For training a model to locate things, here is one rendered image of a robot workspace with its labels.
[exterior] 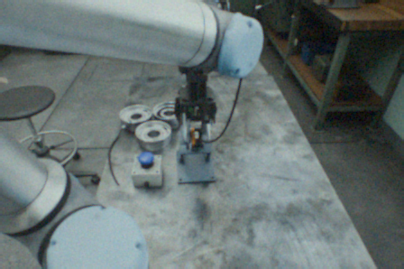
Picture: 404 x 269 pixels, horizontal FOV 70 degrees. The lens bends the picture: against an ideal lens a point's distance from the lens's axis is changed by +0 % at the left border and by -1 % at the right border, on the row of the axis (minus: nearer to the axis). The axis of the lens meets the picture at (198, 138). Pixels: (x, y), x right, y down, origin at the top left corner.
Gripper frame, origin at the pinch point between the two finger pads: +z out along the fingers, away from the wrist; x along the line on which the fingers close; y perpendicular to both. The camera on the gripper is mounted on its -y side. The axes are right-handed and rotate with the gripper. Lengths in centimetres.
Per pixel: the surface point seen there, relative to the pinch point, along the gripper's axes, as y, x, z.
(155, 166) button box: 1.7, -10.4, 7.4
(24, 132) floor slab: -139, -124, 92
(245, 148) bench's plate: -8.5, 15.6, 11.9
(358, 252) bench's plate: 26.6, 31.6, 11.9
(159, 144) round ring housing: -9.4, -9.8, 9.4
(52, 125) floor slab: -145, -105, 92
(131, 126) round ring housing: -19.4, -18.7, 9.5
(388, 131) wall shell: -105, 155, 85
